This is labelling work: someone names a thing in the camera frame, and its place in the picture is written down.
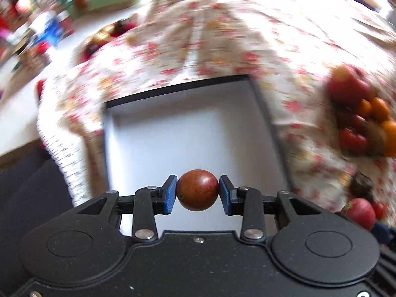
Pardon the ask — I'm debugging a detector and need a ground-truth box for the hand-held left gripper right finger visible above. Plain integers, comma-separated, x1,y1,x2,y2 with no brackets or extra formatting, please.
219,175,322,242

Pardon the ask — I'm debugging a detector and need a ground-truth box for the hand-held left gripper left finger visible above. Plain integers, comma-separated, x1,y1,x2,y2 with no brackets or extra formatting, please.
76,175,177,242

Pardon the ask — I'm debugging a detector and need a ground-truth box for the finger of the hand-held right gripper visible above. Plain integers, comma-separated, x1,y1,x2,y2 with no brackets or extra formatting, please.
371,222,393,247

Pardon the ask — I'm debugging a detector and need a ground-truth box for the round reddish brown fruit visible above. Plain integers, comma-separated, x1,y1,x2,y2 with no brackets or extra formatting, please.
176,169,220,212

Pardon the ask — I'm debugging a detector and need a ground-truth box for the white box with black rim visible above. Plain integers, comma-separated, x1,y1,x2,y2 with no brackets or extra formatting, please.
100,74,292,236

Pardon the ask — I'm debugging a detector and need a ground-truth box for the small red fruit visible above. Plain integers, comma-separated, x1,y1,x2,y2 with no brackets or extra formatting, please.
372,201,388,221

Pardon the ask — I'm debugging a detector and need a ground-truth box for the pink red fruit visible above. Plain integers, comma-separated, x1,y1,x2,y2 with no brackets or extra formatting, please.
340,198,377,231

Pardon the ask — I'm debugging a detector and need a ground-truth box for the dark brown fruit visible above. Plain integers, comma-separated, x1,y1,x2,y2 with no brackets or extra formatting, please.
349,173,375,196

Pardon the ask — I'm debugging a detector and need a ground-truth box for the red tomato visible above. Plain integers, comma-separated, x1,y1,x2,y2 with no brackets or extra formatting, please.
338,128,369,155

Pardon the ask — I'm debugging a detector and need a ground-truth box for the tan brown fruit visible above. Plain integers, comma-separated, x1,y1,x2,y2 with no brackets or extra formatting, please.
364,121,387,156

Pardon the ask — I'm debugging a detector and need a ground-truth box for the dark red fruit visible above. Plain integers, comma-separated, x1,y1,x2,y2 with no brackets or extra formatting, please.
346,113,367,130

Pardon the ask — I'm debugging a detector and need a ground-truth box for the white knitted cloth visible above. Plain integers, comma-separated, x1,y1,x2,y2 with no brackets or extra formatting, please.
36,77,93,208

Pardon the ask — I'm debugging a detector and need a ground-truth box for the small orange fruit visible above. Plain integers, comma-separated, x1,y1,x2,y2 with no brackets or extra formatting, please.
358,99,373,119

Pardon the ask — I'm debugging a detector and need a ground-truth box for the dark chair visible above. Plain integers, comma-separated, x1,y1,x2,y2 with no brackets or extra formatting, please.
0,145,76,254

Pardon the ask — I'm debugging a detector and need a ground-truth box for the large red apple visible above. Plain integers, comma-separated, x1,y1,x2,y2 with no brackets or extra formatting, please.
327,64,372,106

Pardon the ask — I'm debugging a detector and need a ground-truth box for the floral tablecloth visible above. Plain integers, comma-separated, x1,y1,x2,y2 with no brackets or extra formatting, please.
39,0,396,232

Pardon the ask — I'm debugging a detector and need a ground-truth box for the pile of red gold fruit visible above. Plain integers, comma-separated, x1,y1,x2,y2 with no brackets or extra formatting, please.
81,19,138,64

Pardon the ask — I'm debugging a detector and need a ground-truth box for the blue and white packet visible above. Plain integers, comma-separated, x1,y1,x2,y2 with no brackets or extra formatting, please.
29,11,67,48

